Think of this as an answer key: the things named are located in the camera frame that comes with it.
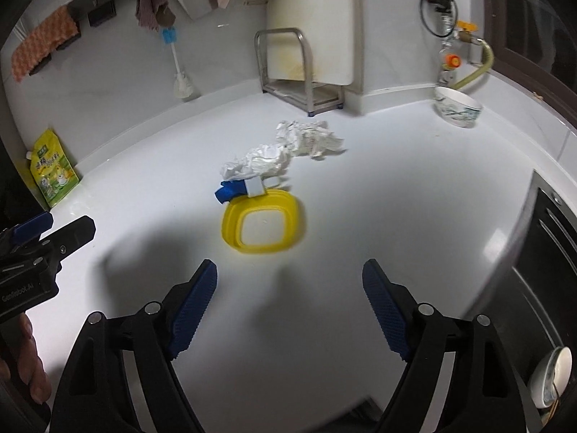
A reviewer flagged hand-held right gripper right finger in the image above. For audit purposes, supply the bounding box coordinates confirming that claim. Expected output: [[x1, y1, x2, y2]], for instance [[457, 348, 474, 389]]
[[363, 259, 539, 433]]

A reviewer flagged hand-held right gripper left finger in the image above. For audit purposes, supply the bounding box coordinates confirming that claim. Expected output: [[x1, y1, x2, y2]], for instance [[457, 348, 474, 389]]
[[49, 259, 218, 433]]

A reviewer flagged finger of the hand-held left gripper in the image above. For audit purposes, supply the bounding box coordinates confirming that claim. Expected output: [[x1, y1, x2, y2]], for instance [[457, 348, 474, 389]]
[[38, 215, 97, 264], [0, 212, 54, 247]]

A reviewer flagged yellow plastic lid ring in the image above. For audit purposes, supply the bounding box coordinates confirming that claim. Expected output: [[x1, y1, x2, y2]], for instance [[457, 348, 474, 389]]
[[221, 187, 304, 254]]

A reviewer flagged blue plastic cap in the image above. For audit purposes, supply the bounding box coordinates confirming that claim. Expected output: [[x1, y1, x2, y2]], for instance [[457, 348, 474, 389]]
[[213, 179, 265, 204]]

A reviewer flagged white tissue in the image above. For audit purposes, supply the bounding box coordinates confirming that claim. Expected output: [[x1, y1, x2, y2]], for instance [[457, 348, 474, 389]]
[[219, 142, 292, 181], [276, 119, 347, 161]]

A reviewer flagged person's left hand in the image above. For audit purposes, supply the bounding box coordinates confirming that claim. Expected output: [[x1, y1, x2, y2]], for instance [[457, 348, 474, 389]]
[[0, 313, 53, 405]]

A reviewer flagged yellow green refill pouch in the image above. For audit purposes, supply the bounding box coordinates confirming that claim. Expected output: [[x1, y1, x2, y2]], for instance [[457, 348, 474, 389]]
[[27, 129, 81, 209]]

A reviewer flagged steel sink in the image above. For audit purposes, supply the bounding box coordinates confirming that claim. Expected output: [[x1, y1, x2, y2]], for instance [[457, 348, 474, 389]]
[[471, 169, 577, 433]]

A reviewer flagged white cup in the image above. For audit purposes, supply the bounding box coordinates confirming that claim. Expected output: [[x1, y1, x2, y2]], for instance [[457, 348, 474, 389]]
[[529, 346, 574, 410]]

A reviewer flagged orange wavy sponge cloth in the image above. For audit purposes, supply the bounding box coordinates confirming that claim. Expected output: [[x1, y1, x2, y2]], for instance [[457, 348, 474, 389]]
[[11, 6, 80, 83]]

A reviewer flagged blue white bottle brush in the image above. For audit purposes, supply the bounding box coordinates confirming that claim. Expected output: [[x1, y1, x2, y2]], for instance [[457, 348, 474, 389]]
[[159, 27, 195, 100]]

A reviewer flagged white patterned bowl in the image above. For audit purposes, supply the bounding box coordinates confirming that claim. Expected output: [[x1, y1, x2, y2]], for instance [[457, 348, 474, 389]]
[[433, 86, 483, 130]]

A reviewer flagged black hook box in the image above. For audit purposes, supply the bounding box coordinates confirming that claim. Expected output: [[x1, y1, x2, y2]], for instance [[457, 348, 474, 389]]
[[87, 2, 117, 28]]

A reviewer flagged steel board rack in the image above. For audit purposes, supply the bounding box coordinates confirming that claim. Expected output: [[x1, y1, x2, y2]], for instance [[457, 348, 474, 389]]
[[254, 28, 346, 117]]

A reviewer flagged brown hanging cloth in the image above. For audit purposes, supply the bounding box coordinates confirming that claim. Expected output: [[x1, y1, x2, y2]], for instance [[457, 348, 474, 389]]
[[136, 0, 177, 29]]

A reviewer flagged white cutting board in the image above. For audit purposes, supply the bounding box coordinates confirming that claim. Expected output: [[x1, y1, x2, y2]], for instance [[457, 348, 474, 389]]
[[265, 0, 364, 87]]

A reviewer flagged yellow green hose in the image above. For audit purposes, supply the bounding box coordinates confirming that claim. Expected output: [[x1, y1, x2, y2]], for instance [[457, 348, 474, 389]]
[[451, 40, 495, 92]]

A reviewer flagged yellow handle gas valve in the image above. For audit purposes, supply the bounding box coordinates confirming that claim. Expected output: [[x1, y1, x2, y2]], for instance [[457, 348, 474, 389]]
[[454, 20, 479, 44]]

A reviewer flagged black cable loop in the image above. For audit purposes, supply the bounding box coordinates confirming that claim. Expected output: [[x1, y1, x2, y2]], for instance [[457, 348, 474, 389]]
[[419, 0, 459, 39]]

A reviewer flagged dark window frame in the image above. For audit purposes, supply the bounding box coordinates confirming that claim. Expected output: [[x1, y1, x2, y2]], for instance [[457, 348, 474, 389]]
[[478, 0, 577, 79]]

